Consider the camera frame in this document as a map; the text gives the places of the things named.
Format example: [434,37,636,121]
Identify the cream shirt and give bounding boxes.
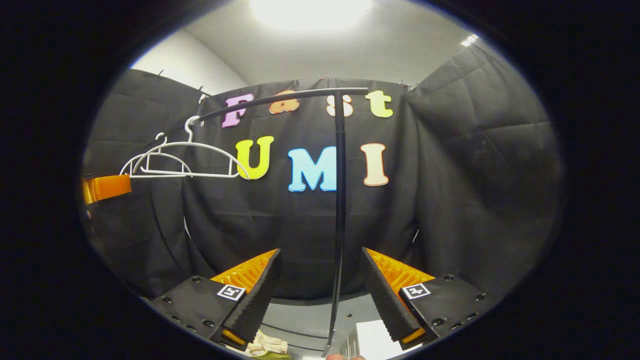
[247,331,289,356]

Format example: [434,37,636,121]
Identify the white plastic hanger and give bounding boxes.
[120,132,193,179]
[131,116,250,181]

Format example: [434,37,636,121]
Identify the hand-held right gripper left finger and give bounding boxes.
[150,248,282,351]

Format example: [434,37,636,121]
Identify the black clothes rack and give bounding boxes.
[145,87,371,357]

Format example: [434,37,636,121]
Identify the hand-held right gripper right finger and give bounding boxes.
[360,247,488,351]

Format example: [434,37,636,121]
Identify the white flat panel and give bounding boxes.
[355,320,423,360]

